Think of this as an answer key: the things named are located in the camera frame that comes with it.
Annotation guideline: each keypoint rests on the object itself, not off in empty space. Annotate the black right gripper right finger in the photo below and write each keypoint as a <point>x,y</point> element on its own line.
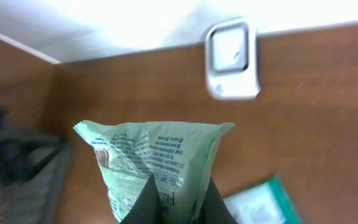
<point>214,210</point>

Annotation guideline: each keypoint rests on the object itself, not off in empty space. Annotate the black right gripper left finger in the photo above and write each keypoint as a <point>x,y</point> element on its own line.
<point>147,208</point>

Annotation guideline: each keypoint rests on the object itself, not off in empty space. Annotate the green white sponge package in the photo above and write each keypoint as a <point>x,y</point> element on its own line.
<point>264,203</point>

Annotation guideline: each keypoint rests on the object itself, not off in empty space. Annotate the mint green wipes pack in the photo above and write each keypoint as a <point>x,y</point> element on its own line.
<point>178,154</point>

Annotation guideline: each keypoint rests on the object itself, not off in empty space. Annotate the white barcode scanner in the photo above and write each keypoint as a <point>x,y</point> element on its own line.
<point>230,60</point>

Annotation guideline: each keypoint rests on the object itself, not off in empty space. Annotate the grey plastic basket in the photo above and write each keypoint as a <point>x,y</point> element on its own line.
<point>32,171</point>

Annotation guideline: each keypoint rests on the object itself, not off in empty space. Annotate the brown wooden side panel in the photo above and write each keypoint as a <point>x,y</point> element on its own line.
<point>26,85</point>

